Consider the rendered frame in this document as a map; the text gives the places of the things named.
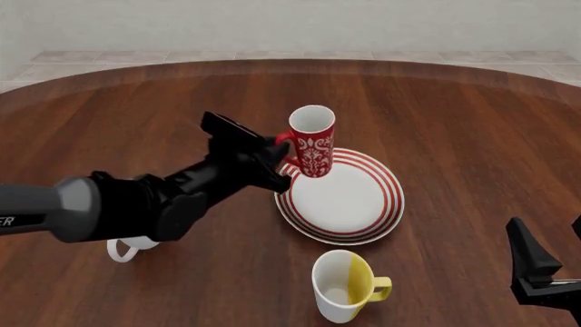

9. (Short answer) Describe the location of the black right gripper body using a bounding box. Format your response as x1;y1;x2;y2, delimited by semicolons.
509;275;581;308

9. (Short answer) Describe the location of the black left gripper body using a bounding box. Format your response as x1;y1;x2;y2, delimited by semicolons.
206;134;279;189

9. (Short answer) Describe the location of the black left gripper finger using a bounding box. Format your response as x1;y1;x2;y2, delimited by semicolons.
261;140;292;166
264;168;292;195

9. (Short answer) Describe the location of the red mug with white pattern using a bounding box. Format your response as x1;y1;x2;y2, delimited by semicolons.
274;104;337;180

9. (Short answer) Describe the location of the white plate with red rings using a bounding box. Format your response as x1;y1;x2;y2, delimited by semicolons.
273;147;406;246

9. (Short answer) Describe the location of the white and yellow mug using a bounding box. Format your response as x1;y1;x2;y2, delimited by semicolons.
310;248;393;324

